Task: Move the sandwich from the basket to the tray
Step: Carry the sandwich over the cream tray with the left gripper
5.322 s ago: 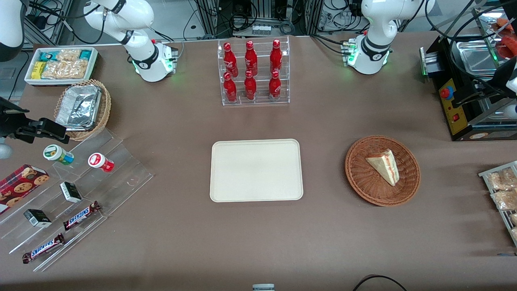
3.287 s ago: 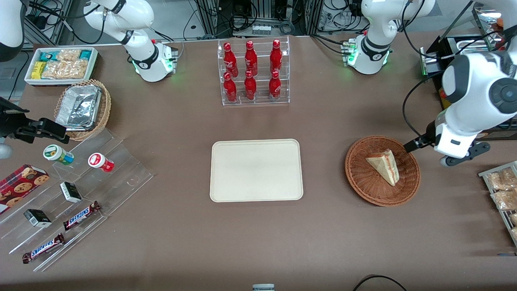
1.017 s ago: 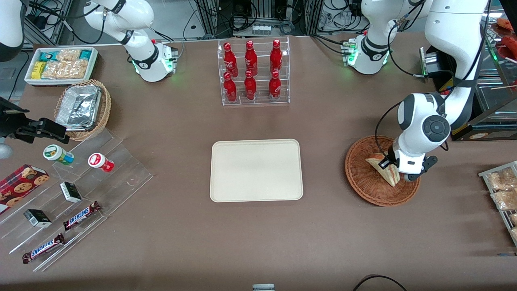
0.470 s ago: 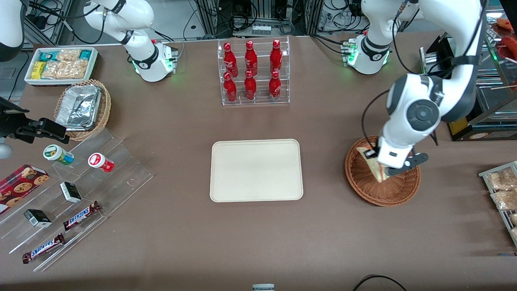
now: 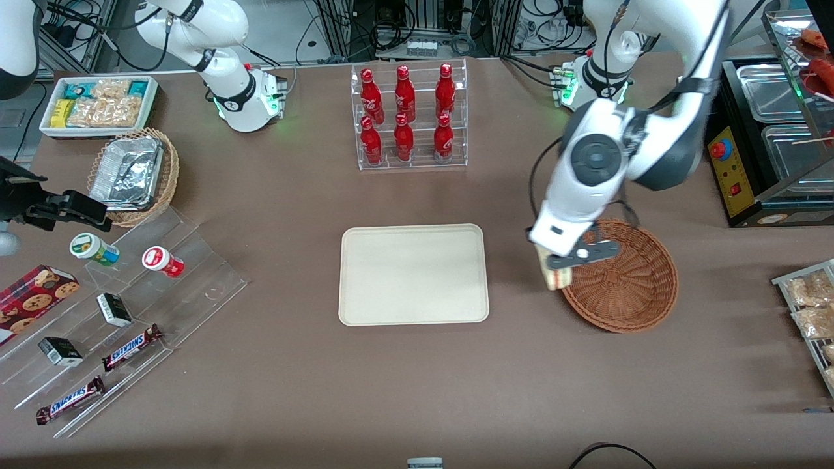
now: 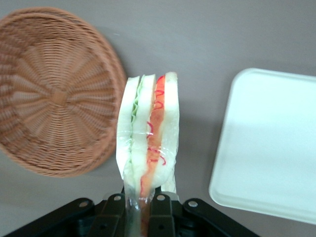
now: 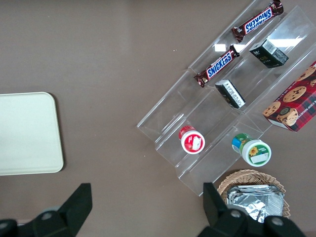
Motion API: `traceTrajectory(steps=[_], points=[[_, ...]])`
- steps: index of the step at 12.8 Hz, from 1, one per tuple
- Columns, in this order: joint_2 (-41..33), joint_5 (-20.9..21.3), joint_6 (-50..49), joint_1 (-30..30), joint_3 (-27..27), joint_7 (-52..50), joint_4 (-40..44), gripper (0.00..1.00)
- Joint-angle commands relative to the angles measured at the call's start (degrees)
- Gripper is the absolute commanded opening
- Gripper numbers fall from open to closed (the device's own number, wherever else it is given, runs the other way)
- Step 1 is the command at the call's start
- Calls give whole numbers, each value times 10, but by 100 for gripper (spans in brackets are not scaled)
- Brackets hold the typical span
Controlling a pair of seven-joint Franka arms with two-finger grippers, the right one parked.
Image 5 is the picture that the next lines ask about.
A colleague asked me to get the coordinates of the red cola bottle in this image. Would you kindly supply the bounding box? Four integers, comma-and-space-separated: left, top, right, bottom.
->
435, 63, 456, 119
394, 64, 416, 123
360, 67, 386, 124
394, 113, 415, 163
360, 116, 384, 166
433, 113, 455, 162

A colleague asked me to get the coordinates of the green lid cup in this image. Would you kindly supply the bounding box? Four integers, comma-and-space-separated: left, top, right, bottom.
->
70, 233, 121, 267

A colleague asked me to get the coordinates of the aluminium foil container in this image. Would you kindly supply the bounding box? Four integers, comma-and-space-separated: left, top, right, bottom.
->
89, 136, 164, 212

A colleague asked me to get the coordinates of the red lid cup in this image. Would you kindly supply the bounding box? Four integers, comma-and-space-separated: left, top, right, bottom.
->
142, 246, 185, 279

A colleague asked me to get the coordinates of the black food warmer display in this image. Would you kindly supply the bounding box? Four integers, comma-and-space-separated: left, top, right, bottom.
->
707, 8, 834, 229

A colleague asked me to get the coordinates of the snickers chocolate bar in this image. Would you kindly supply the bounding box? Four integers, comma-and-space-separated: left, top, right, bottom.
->
35, 376, 106, 425
101, 324, 164, 373

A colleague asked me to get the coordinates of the triangle sandwich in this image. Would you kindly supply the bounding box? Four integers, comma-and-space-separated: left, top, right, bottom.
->
536, 244, 575, 292

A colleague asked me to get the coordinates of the small black white box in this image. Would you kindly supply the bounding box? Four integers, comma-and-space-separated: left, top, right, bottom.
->
96, 292, 134, 328
38, 337, 84, 367

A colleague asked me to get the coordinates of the steel food pan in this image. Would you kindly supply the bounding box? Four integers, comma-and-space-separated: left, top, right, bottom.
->
761, 124, 834, 197
736, 63, 810, 124

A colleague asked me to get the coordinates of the clear bag of crackers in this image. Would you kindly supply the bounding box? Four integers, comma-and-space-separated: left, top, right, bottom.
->
67, 96, 145, 128
91, 79, 132, 100

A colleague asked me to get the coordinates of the white plastic snack bin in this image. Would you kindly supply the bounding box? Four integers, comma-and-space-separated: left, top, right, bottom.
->
39, 76, 159, 139

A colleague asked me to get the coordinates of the round brown wicker basket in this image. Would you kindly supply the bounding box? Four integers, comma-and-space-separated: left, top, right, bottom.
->
560, 220, 679, 334

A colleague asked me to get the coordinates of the black floor cable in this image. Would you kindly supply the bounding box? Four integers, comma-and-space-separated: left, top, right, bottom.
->
569, 442, 659, 469

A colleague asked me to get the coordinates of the light wicker basket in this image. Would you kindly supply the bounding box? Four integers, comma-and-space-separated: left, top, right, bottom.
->
87, 128, 180, 228

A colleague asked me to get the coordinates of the red cookie box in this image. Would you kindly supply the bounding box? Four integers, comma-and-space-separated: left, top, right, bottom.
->
0, 264, 81, 347

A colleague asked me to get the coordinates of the cream plastic serving tray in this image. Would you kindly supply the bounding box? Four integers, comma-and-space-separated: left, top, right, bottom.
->
338, 224, 490, 326

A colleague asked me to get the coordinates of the clear acrylic stepped display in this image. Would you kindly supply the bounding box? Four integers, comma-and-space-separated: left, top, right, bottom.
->
0, 205, 250, 438

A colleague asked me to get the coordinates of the red sausage on skewer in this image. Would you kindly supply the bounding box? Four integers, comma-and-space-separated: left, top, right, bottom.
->
800, 27, 834, 98

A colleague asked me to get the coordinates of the grey wire shelf rack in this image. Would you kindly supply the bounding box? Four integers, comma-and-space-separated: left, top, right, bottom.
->
772, 259, 834, 398

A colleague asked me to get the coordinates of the clear acrylic bottle rack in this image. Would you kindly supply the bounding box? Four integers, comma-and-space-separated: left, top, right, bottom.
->
351, 57, 468, 172

